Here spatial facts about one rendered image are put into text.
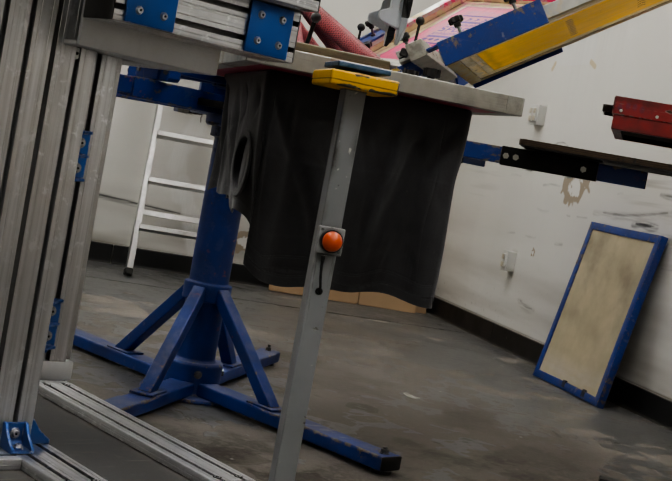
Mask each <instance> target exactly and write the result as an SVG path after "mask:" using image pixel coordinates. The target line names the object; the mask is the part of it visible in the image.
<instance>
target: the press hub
mask: <svg viewBox="0 0 672 481"><path fill-rule="evenodd" d="M198 105H202V106H207V107H212V108H217V109H221V110H223V105H224V102H222V101H216V100H210V99H204V98H198ZM205 122H206V123H207V124H208V125H212V127H211V133H210V135H212V136H214V142H213V147H212V153H211V159H210V164H209V170H208V175H207V181H206V186H205V192H204V198H203V203H202V209H201V214H200V220H199V226H198V231H197V237H196V242H195V248H194V253H193V259H192V265H191V270H190V276H189V278H185V281H184V286H183V292H182V296H184V297H186V298H185V301H186V299H187V297H188V295H189V293H190V292H191V290H192V288H193V286H194V285H195V286H200V287H204V288H206V292H205V298H204V302H203V304H202V306H201V308H200V310H199V312H198V314H197V316H196V318H195V320H194V322H193V323H192V325H191V327H190V329H189V331H188V333H187V335H186V337H185V339H184V341H183V343H182V345H181V346H180V348H179V350H178V352H177V354H176V356H175V358H174V360H173V362H172V364H171V366H170V368H169V369H168V371H167V373H166V375H165V377H164V379H163V380H166V379H169V378H174V379H177V380H181V381H185V382H191V383H194V388H193V394H192V395H191V396H188V397H186V398H183V399H181V400H178V401H177V402H182V403H188V404H195V405H204V406H220V405H217V404H215V403H213V402H210V401H208V400H205V399H203V398H200V397H198V396H197V395H196V393H197V388H198V384H219V385H220V380H221V376H223V375H224V369H223V364H222V363H221V362H220V361H218V360H216V359H215V357H216V352H217V346H218V341H219V335H220V329H221V324H222V317H221V315H220V313H219V310H218V308H217V306H216V300H217V293H218V291H219V290H229V292H230V295H231V291H232V286H231V285H229V280H230V274H231V269H232V263H233V258H234V252H235V247H236V241H237V236H238V230H239V225H240V219H241V213H240V212H239V211H237V210H235V209H234V210H233V213H232V212H231V211H230V208H229V196H228V195H226V194H218V193H217V192H216V189H217V187H215V188H211V189H209V190H207V189H208V184H209V180H210V176H211V172H212V167H213V162H214V158H215V153H216V149H217V144H218V139H219V135H220V130H221V122H222V115H218V114H212V113H207V116H206V121H205Z"/></svg>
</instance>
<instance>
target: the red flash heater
mask: <svg viewBox="0 0 672 481"><path fill-rule="evenodd" d="M612 115H613V120H612V125H611V130H612V132H613V135H614V138H615V139H618V140H624V141H630V142H636V143H642V144H648V145H653V146H659V147H665V148H671V149H672V105H671V104H665V103H659V102H653V101H647V100H640V99H634V98H628V97H622V96H617V95H616V96H615V98H614V104H613V109H612Z"/></svg>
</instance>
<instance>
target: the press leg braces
mask: <svg viewBox="0 0 672 481"><path fill-rule="evenodd" d="M183 286H184V284H183V285H182V286H181V287H180V288H179V289H178V290H176V291H175V292H174V293H173V294H172V295H171V296H170V297H169V298H168V299H166V300H165V301H164V302H163V303H162V304H161V305H160V306H159V307H158V308H156V309H155V310H154V311H153V312H152V313H151V314H150V315H149V316H148V317H146V318H145V319H144V320H143V321H142V322H141V323H140V324H139V325H138V326H136V327H135V328H134V329H133V330H132V331H131V332H130V333H129V334H128V335H126V336H125V337H124V338H123V339H122V340H121V341H120V342H119V343H118V344H116V345H107V347H110V348H112V349H115V350H117V351H120V352H122V353H125V354H140V355H143V353H142V352H140V351H137V350H135V349H136V348H137V347H138V346H139V345H140V344H141V343H143V342H144V341H145V340H146V339H147V338H148V337H149V336H150V335H152V334H153V333H154V332H155V331H156V330H157V329H158V328H159V327H161V326H162V325H163V324H164V323H165V322H166V321H167V320H169V319H170V318H171V317H172V316H173V315H174V314H175V313H176V312H178V311H179V310H180V309H181V310H180V312H179V314H178V316H177V318H176V320H175V321H174V323H173V325H172V327H171V329H170V331H169V333H168V334H167V336H166V338H165V340H164V342H163V344H162V346H161V347H160V349H159V351H158V353H157V355H156V357H155V359H154V361H153V362H152V364H151V366H150V368H149V370H148V372H147V374H146V375H145V377H144V379H143V381H142V383H141V385H140V387H137V388H134V389H131V390H130V391H129V392H132V393H136V394H140V395H144V396H149V397H154V396H157V395H160V394H163V393H165V392H167V390H164V389H160V388H159V387H160V385H161V383H162V381H163V379H164V377H165V375H166V373H167V371H168V369H169V368H170V366H171V364H172V362H173V360H174V358H175V356H176V354H177V352H178V350H179V348H180V346H181V345H182V343H183V341H184V339H185V337H186V335H187V333H188V331H189V329H190V327H191V325H192V323H193V322H194V320H195V318H196V316H197V314H198V312H199V310H200V308H201V306H202V304H203V302H204V298H205V292H206V288H204V287H200V286H195V285H194V286H193V288H192V290H191V292H190V293H189V295H188V297H187V299H186V301H185V298H186V297H184V296H182V292H183ZM216 306H217V308H218V310H219V313H220V315H221V317H222V324H221V329H220V335H219V341H218V349H219V354H220V359H221V360H219V361H220V362H221V363H222V364H223V366H225V367H229V368H235V367H237V366H240V365H243V368H244V370H245V372H246V375H247V377H248V379H249V382H250V384H251V387H252V389H253V391H254V394H255V396H256V399H257V400H246V402H247V403H250V404H252V405H255V406H257V407H260V408H262V409H265V410H267V411H270V412H281V409H282V407H280V406H279V404H278V402H277V399H276V397H275V395H274V392H273V390H272V388H271V385H270V383H269V380H268V378H267V376H266V373H265V371H264V369H263V366H262V364H261V362H260V359H259V357H258V355H257V353H256V350H255V348H254V346H253V343H252V341H251V339H250V337H249V334H248V332H247V330H246V328H245V325H244V323H243V321H242V319H241V317H240V314H239V312H238V310H237V308H236V306H235V303H234V301H233V299H232V297H231V295H230V292H229V290H219V291H218V293H217V300H216ZM233 344H234V345H233ZM234 347H235V349H236V351H237V354H238V356H239V358H240V361H241V362H237V361H236V355H235V350H234Z"/></svg>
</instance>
